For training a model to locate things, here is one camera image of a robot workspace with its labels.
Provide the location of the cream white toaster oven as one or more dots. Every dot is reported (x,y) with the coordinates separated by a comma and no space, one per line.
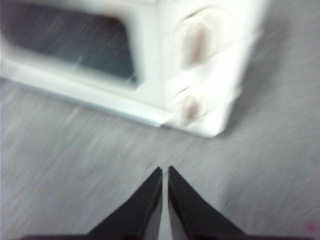
(225,87)

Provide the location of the beige oven knob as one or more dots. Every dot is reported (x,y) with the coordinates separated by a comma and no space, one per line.
(197,42)
(192,108)

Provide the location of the oven door with glass window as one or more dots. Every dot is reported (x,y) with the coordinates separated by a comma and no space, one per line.
(75,42)

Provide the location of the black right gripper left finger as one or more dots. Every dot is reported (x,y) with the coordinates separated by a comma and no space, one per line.
(137,215)

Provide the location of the silver crumb tray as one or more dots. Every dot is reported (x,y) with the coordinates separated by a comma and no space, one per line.
(147,117)

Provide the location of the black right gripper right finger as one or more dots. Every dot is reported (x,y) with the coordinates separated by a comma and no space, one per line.
(192,215)

